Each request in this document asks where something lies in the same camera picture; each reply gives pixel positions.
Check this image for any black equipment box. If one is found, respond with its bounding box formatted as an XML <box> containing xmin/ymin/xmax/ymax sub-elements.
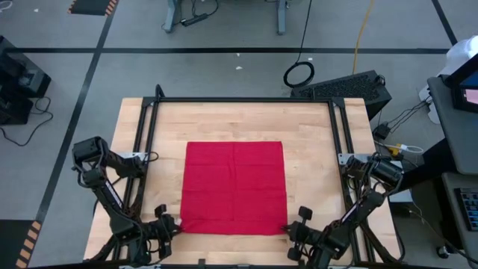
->
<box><xmin>0</xmin><ymin>91</ymin><xmax>34</xmax><ymax>126</ymax></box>

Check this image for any black power strip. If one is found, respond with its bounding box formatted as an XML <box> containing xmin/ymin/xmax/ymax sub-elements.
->
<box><xmin>180</xmin><ymin>13</ymin><xmax>209</xmax><ymax>28</ymax></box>

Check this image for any white cable with yellow plug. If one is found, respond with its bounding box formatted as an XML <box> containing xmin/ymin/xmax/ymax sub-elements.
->
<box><xmin>374</xmin><ymin>140</ymin><xmax>425</xmax><ymax>157</ymax></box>

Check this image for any yellow hanging cable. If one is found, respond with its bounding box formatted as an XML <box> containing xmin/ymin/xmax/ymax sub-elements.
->
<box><xmin>352</xmin><ymin>0</ymin><xmax>376</xmax><ymax>75</ymax></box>

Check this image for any black hanging cable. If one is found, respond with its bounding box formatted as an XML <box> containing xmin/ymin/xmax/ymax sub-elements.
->
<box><xmin>282</xmin><ymin>0</ymin><xmax>316</xmax><ymax>89</ymax></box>

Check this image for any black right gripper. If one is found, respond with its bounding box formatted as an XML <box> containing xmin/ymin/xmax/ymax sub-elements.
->
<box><xmin>280</xmin><ymin>205</ymin><xmax>314</xmax><ymax>262</ymax></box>

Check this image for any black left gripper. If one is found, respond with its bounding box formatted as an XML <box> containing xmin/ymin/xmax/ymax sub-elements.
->
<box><xmin>151</xmin><ymin>204</ymin><xmax>183</xmax><ymax>261</ymax></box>

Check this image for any white labelled box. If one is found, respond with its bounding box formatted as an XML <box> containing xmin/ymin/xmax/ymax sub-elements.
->
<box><xmin>388</xmin><ymin>160</ymin><xmax>414</xmax><ymax>203</ymax></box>

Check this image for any black perforated computer tower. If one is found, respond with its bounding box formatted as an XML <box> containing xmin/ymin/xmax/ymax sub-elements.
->
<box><xmin>290</xmin><ymin>69</ymin><xmax>393</xmax><ymax>121</ymax></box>

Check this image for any black hazard-striped mat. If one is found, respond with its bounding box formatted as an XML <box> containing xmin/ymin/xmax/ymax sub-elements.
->
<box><xmin>66</xmin><ymin>0</ymin><xmax>120</xmax><ymax>16</ymax></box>
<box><xmin>0</xmin><ymin>219</ymin><xmax>43</xmax><ymax>269</ymax></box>

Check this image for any grey desk leg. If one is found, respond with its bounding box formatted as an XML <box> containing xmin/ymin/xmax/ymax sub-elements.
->
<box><xmin>275</xmin><ymin>0</ymin><xmax>288</xmax><ymax>36</ymax></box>
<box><xmin>162</xmin><ymin>0</ymin><xmax>183</xmax><ymax>34</ymax></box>

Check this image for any white bag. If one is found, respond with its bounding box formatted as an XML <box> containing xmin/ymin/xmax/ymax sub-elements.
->
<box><xmin>418</xmin><ymin>35</ymin><xmax>478</xmax><ymax>125</ymax></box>

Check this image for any black power adapter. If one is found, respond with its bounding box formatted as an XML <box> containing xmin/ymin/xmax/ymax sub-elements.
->
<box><xmin>372</xmin><ymin>123</ymin><xmax>392</xmax><ymax>141</ymax></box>

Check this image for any red towel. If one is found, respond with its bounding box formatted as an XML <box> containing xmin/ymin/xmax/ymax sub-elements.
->
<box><xmin>179</xmin><ymin>140</ymin><xmax>288</xmax><ymax>236</ymax></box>

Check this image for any black aluminium table frame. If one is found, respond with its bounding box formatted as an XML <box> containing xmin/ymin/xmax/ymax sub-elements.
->
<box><xmin>89</xmin><ymin>84</ymin><xmax>406</xmax><ymax>268</ymax></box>

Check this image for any black desk foot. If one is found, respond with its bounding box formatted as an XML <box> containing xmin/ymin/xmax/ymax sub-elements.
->
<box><xmin>383</xmin><ymin>137</ymin><xmax>459</xmax><ymax>197</ymax></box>

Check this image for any black keyboard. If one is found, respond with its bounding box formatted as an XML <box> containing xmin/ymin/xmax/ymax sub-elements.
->
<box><xmin>453</xmin><ymin>186</ymin><xmax>478</xmax><ymax>232</ymax></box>

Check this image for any grey desk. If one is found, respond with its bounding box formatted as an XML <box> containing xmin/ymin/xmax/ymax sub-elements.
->
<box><xmin>426</xmin><ymin>74</ymin><xmax>478</xmax><ymax>176</ymax></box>
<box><xmin>441</xmin><ymin>171</ymin><xmax>478</xmax><ymax>262</ymax></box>

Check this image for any black equipment case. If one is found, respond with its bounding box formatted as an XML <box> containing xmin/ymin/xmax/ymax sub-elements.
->
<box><xmin>0</xmin><ymin>35</ymin><xmax>52</xmax><ymax>99</ymax></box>

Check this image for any black floor cable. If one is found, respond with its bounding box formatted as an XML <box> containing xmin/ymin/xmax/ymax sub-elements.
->
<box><xmin>0</xmin><ymin>96</ymin><xmax>55</xmax><ymax>147</ymax></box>

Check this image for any black monitor with lit screen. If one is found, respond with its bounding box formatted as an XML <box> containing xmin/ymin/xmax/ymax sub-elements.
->
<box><xmin>443</xmin><ymin>53</ymin><xmax>478</xmax><ymax>114</ymax></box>

